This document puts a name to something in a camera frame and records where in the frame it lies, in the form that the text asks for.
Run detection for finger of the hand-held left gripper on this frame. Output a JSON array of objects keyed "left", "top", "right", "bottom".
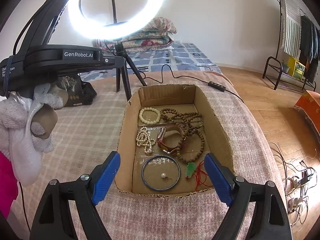
[{"left": 100, "top": 56, "right": 125, "bottom": 69}]

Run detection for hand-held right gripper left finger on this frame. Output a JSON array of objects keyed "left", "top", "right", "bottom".
[{"left": 29, "top": 151, "right": 121, "bottom": 240}]

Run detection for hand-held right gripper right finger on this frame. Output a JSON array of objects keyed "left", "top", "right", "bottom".
[{"left": 204, "top": 153, "right": 293, "bottom": 240}]

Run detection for dark blue bangle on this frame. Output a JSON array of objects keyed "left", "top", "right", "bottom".
[{"left": 141, "top": 155, "right": 181, "bottom": 191}]

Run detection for cardboard box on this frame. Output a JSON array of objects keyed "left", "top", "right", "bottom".
[{"left": 114, "top": 84, "right": 235, "bottom": 198}]

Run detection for white pearl necklace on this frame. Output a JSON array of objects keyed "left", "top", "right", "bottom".
[{"left": 136, "top": 127, "right": 156, "bottom": 154}]

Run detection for brown wooden bead necklace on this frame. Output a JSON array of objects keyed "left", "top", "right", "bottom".
[{"left": 160, "top": 108, "right": 206, "bottom": 163}]

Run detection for cream bead bracelet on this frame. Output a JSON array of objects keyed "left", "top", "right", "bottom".
[{"left": 139, "top": 107, "right": 161, "bottom": 124}]

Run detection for person's left hand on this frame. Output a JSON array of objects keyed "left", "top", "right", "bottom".
[{"left": 0, "top": 81, "right": 63, "bottom": 186}]

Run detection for black tripod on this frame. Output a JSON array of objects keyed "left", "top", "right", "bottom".
[{"left": 114, "top": 42, "right": 148, "bottom": 101}]

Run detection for black printed snack bag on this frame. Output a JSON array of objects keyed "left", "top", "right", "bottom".
[{"left": 56, "top": 74, "right": 98, "bottom": 107}]

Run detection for folded floral quilt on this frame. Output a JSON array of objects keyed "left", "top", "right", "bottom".
[{"left": 96, "top": 17, "right": 178, "bottom": 53}]

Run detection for pink plaid blanket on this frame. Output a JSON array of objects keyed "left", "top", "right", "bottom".
[{"left": 7, "top": 71, "right": 287, "bottom": 240}]

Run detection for black phone holder gooseneck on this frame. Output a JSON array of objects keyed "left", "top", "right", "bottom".
[{"left": 99, "top": 0, "right": 120, "bottom": 27}]

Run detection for brown leather wrist watch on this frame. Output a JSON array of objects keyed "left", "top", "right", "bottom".
[{"left": 157, "top": 125, "right": 187, "bottom": 154}]

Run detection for blue patterned bed sheet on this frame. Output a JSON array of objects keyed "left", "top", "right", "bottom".
[{"left": 82, "top": 42, "right": 222, "bottom": 81}]

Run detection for pink cloth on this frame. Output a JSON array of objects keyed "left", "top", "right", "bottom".
[{"left": 0, "top": 152, "right": 19, "bottom": 219}]

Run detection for orange box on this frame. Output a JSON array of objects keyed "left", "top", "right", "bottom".
[{"left": 294, "top": 90, "right": 320, "bottom": 143}]

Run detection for black metal shoe rack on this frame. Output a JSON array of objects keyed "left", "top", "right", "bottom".
[{"left": 262, "top": 56, "right": 317, "bottom": 92}]

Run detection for yellow box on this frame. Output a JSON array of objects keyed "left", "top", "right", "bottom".
[{"left": 287, "top": 56, "right": 306, "bottom": 81}]

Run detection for dark hanging clothes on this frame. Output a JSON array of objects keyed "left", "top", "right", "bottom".
[{"left": 299, "top": 15, "right": 320, "bottom": 85}]

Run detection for green striped cloth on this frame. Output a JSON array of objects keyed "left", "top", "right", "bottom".
[{"left": 280, "top": 0, "right": 302, "bottom": 58}]

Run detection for black metal coat rack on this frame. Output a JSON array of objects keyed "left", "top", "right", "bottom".
[{"left": 276, "top": 0, "right": 320, "bottom": 55}]

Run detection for green pendant with red cord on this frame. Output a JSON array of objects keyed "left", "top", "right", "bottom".
[{"left": 184, "top": 161, "right": 213, "bottom": 191}]

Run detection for white ring light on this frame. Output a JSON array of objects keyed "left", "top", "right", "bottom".
[{"left": 68, "top": 0, "right": 165, "bottom": 40}]

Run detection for black ring light cable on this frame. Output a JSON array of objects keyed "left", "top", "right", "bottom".
[{"left": 104, "top": 40, "right": 245, "bottom": 103}]

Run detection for tangle of floor cables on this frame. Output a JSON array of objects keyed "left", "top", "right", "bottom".
[{"left": 269, "top": 142, "right": 320, "bottom": 221}]

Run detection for black cable remote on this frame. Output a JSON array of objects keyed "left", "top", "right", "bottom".
[{"left": 207, "top": 80, "right": 227, "bottom": 92}]

